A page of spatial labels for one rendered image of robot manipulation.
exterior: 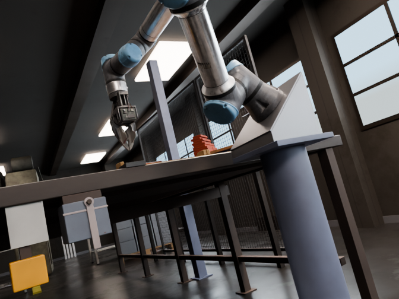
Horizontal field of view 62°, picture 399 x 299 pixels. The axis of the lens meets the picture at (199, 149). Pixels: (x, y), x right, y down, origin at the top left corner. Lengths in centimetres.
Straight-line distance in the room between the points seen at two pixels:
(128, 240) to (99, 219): 542
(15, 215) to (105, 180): 28
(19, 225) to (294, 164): 89
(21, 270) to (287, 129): 91
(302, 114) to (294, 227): 39
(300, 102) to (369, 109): 309
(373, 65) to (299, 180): 319
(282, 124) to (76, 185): 71
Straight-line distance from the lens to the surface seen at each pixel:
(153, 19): 123
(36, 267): 109
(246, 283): 274
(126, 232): 653
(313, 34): 459
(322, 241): 122
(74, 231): 111
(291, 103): 122
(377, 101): 424
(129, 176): 119
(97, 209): 113
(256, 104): 123
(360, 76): 436
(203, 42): 102
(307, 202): 120
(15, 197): 111
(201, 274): 357
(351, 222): 193
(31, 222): 112
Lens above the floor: 74
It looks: 9 degrees up
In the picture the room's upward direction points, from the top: 14 degrees counter-clockwise
